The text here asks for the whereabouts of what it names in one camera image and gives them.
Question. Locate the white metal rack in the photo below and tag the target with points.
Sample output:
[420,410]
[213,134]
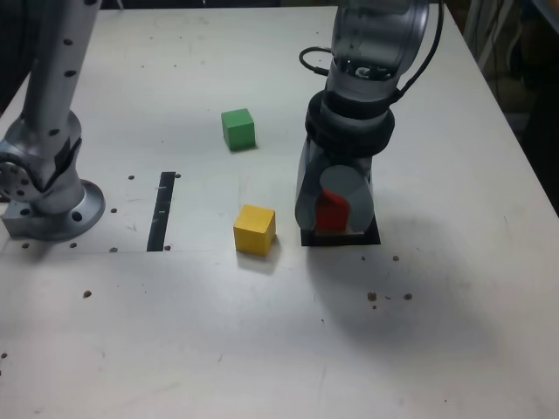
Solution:
[474,26]

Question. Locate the red cube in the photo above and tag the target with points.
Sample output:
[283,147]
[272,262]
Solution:
[332,216]

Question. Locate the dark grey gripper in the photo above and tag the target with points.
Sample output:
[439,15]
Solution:
[349,162]

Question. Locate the yellow cube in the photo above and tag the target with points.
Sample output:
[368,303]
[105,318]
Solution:
[253,231]

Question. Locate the black tape strip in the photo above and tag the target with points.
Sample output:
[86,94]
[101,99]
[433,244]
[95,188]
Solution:
[159,218]

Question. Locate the black tape square outline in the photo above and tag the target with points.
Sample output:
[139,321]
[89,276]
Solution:
[340,241]

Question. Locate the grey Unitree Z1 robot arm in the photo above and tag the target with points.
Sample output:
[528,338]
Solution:
[48,109]

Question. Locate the green cube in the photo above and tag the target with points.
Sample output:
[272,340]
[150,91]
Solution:
[238,131]

